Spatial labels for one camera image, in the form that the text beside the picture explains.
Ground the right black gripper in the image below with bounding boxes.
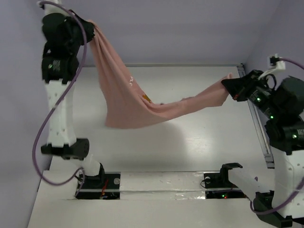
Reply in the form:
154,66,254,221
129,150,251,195
224,68,284,119

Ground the pink printed t shirt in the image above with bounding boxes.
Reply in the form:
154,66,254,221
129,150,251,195
89,22,228,129

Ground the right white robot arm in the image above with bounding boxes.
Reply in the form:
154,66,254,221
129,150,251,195
218,70,304,228

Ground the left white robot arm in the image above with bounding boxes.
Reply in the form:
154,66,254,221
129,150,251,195
41,13,105,188

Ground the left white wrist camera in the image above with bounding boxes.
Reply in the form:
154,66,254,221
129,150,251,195
37,0,63,14

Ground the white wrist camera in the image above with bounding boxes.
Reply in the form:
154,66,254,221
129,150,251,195
258,54,286,80
37,0,63,14

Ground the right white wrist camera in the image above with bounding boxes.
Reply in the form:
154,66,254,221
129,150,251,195
258,54,286,80

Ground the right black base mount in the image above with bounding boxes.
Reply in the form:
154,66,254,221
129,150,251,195
200,162,247,199

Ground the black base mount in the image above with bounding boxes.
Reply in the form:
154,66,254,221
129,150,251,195
200,162,247,199
75,163,121,200

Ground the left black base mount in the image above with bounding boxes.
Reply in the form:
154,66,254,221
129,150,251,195
75,163,121,200

